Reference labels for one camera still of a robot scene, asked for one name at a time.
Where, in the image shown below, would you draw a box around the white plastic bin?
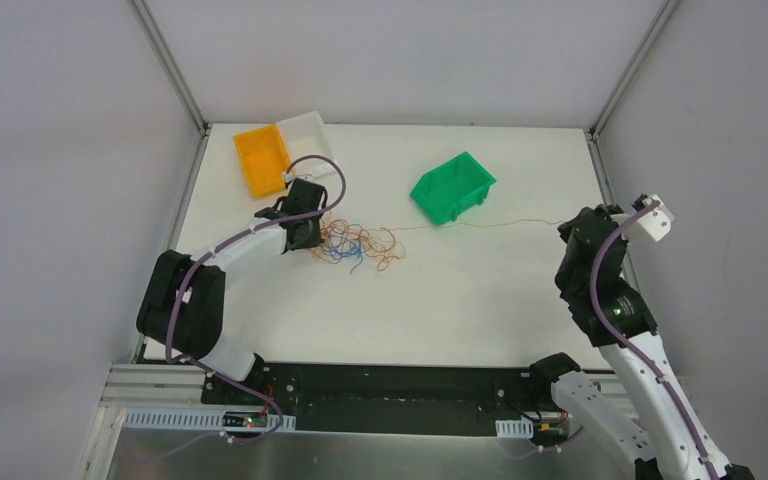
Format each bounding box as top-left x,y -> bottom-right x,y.
276,111 -> 337,179

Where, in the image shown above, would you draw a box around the purple cable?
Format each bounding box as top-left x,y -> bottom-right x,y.
499,198 -> 723,480
125,154 -> 348,458

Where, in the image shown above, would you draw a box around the orange and blue wires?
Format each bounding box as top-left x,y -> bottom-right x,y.
309,218 -> 408,276

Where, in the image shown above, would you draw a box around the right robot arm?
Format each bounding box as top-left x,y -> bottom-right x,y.
527,194 -> 753,479

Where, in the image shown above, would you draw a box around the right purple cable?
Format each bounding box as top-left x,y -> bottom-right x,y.
499,198 -> 723,480

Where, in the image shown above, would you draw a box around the orange plastic bin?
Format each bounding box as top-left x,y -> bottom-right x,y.
233,124 -> 291,198

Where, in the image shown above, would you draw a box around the green plastic bin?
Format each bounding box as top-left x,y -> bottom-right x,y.
410,152 -> 496,225

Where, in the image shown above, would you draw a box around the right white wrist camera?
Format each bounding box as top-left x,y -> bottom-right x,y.
627,194 -> 675,243

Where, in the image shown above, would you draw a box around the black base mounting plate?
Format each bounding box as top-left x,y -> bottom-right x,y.
201,363 -> 561,437

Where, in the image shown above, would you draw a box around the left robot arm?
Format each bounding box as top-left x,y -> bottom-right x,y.
136,179 -> 328,405

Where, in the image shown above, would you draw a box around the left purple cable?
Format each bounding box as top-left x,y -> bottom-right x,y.
125,154 -> 348,458

